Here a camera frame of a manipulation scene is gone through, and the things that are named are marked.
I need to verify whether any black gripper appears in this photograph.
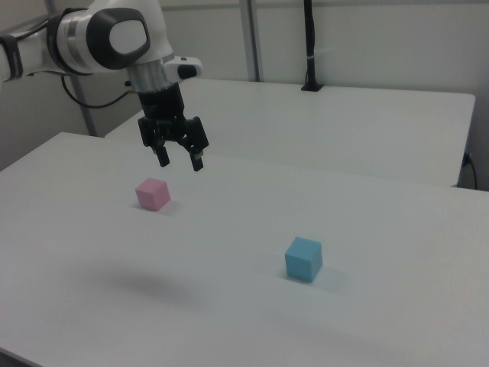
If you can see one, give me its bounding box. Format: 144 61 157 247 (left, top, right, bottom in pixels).
136 81 210 173

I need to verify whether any pink cube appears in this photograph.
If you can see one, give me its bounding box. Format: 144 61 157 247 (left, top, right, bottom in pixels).
134 177 171 212

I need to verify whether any blue cube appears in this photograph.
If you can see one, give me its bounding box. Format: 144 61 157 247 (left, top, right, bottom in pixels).
284 235 323 284

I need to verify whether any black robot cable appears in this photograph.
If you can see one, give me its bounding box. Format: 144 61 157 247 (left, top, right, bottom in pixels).
22 68 135 109

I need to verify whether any black cable pole with base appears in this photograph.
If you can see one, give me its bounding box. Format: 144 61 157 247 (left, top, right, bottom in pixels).
300 0 325 93

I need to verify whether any black wall cable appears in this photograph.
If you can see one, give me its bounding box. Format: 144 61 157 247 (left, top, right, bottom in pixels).
462 152 479 190

